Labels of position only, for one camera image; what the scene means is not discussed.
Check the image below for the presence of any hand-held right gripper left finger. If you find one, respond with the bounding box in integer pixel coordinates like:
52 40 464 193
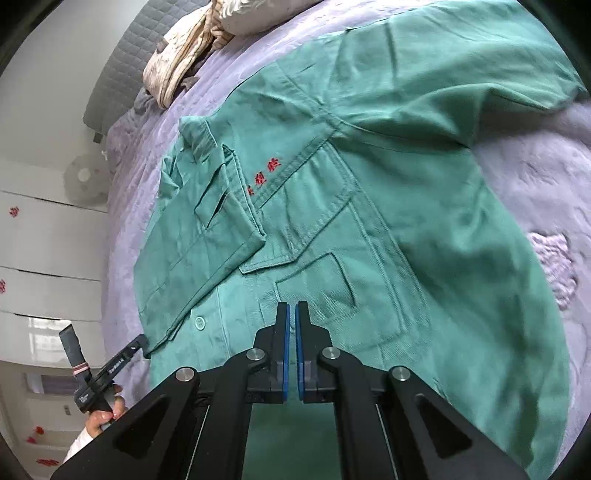
48 302 291 480

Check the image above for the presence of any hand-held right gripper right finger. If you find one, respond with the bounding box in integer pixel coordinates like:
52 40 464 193
295 301 530 480

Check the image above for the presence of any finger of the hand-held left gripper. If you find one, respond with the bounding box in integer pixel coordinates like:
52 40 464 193
126 335 150 360

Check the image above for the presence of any green work jacket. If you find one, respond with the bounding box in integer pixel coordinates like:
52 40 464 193
133 0 588 480

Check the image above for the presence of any person's left forearm white sleeve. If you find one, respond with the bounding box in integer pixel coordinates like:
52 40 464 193
62 425 97 463

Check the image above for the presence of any person's left hand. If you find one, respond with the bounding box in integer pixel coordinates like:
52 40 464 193
87 384 127 438

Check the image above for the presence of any white wardrobe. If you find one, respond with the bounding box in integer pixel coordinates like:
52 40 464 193
0 157 110 370

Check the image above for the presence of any white standing fan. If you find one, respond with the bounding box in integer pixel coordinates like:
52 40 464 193
62 154 110 209

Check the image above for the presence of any purple plush blanket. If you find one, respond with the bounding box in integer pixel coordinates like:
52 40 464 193
99 0 591 480

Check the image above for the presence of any grey padded headboard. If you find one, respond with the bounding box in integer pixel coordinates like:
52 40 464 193
82 0 218 143

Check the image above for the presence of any beige quilted cover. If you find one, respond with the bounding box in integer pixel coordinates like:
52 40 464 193
142 0 242 110

